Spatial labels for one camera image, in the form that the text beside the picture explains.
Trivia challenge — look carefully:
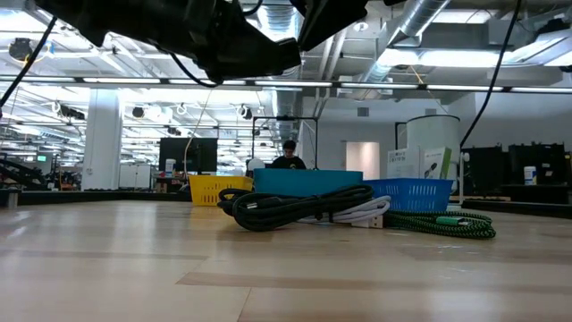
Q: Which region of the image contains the white cardboard product box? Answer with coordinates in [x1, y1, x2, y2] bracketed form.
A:
[386, 148, 421, 180]
[418, 146, 452, 181]

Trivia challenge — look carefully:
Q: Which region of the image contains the black computer monitor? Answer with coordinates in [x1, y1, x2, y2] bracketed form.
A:
[158, 137, 219, 175]

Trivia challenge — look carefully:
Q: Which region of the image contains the black metal frame stand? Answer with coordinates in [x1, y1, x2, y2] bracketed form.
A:
[251, 114, 319, 170]

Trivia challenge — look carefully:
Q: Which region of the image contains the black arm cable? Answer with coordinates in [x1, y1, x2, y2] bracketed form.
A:
[458, 0, 524, 149]
[0, 16, 58, 108]

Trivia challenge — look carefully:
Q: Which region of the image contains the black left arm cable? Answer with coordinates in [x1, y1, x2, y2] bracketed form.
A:
[0, 16, 58, 108]

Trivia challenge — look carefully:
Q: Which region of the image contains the white low cabinet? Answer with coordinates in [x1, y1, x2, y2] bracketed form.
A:
[118, 164, 153, 189]

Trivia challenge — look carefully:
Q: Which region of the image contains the black storage cabinet row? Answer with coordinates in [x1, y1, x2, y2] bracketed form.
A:
[462, 142, 572, 205]

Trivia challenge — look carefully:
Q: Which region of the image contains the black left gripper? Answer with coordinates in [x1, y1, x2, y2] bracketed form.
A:
[191, 17, 303, 84]

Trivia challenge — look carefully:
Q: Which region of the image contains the thick black cable bundle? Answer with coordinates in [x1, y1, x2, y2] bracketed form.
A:
[217, 184, 375, 233]

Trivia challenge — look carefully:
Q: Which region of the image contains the tall translucent cylinder container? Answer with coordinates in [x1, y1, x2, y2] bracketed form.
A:
[406, 114, 461, 180]

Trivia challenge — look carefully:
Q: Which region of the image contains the white cable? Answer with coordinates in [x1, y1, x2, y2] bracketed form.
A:
[297, 195, 392, 229]

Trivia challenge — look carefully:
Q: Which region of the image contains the green black braided cable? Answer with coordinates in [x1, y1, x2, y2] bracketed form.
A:
[383, 210, 497, 240]

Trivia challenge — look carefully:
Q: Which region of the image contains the overhead LED light bar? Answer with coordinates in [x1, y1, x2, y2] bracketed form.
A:
[0, 74, 572, 94]

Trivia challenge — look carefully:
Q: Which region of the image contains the silver spiral air duct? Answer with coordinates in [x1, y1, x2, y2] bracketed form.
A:
[357, 0, 450, 86]
[256, 0, 306, 166]

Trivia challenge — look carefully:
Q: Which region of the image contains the blue plastic basket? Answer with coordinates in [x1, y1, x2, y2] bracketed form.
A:
[362, 178, 455, 213]

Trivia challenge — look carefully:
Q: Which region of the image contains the yellow plastic basket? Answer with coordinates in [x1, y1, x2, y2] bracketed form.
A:
[188, 174, 255, 208]

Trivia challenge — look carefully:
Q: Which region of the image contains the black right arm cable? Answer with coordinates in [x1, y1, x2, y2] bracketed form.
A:
[458, 0, 524, 149]

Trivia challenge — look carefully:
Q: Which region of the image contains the teal plastic bin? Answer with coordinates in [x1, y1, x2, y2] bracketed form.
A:
[253, 168, 364, 199]

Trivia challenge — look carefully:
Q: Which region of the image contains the black aluminium table frame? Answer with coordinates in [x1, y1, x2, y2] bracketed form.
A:
[0, 190, 572, 220]

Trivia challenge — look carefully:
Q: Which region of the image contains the person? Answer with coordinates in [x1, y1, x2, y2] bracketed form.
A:
[271, 140, 307, 170]

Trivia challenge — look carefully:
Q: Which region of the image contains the white building pillar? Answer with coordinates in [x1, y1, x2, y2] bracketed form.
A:
[81, 88, 125, 191]

